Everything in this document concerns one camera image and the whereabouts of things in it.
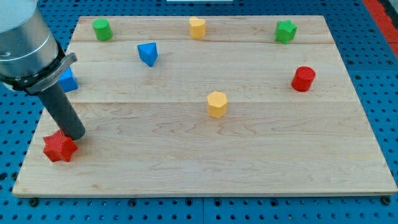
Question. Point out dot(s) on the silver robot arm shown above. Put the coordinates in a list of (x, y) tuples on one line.
[(31, 59)]

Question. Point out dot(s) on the yellow hexagon block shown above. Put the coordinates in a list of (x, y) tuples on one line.
[(217, 104)]

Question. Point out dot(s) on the wooden board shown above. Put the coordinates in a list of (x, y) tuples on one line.
[(148, 132)]

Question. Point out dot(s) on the blue triangle block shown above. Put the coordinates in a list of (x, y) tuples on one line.
[(148, 53)]

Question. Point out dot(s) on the yellow heart block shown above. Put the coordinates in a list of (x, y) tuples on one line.
[(197, 27)]

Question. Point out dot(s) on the red cylinder block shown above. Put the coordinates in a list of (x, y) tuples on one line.
[(303, 78)]

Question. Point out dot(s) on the green star block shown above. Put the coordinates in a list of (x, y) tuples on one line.
[(285, 31)]

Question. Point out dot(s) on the green cylinder block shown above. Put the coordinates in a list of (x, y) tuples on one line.
[(102, 29)]

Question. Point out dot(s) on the blue cube block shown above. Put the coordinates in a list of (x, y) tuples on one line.
[(68, 81)]

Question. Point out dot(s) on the red star block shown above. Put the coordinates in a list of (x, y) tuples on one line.
[(59, 147)]

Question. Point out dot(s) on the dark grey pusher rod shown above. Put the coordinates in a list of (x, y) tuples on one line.
[(59, 107)]

